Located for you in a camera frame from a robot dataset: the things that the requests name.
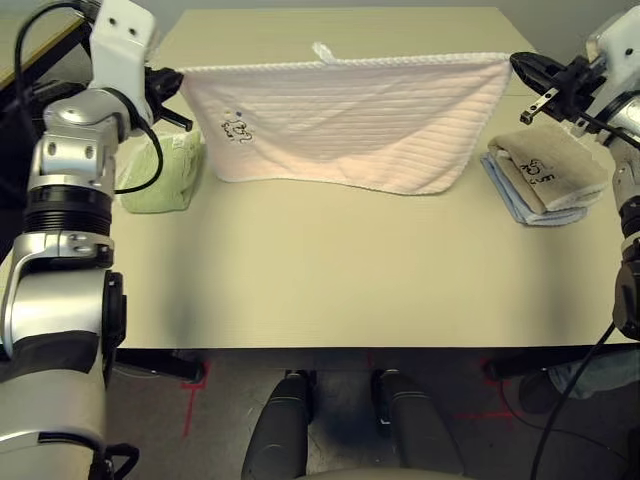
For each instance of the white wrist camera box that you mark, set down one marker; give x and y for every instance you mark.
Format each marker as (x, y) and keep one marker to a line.
(120, 50)
(620, 50)

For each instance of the bystander shoe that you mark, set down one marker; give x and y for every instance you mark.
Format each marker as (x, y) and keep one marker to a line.
(537, 395)

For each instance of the beige folded towel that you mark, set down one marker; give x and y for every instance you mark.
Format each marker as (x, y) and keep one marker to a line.
(560, 165)

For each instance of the pink towel with white trim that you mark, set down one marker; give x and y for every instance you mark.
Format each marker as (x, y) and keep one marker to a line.
(350, 125)

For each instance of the green folded towel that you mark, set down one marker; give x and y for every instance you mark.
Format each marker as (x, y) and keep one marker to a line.
(165, 190)

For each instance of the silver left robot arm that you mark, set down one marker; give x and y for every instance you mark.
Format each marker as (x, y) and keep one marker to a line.
(65, 150)

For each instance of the grey right robot leg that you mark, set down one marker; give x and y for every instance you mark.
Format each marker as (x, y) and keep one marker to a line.
(420, 425)

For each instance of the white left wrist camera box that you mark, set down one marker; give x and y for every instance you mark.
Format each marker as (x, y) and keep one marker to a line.
(120, 50)

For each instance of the bystander blue jeans leg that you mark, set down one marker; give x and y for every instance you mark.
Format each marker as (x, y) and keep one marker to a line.
(600, 375)

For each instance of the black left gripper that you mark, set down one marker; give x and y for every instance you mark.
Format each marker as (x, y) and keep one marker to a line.
(155, 102)

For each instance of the grey robot leg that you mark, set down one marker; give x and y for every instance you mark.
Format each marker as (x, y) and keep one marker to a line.
(280, 425)
(420, 425)

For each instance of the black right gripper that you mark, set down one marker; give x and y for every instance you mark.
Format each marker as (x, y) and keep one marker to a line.
(575, 90)

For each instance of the grey robot torso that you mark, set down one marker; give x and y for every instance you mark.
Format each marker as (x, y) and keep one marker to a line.
(385, 476)

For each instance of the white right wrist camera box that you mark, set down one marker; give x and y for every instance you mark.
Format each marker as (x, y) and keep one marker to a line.
(620, 50)

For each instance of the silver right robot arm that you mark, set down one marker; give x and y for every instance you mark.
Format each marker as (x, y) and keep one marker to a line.
(627, 180)

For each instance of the wooden side table black frame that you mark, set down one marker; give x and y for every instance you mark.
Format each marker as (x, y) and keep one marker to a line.
(45, 45)

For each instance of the light blue folded towel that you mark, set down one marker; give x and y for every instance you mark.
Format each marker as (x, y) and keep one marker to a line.
(505, 195)

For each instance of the grey left robot leg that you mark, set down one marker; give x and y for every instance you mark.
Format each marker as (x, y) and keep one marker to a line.
(280, 425)

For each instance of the black bag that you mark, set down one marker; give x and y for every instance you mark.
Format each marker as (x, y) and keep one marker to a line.
(12, 165)

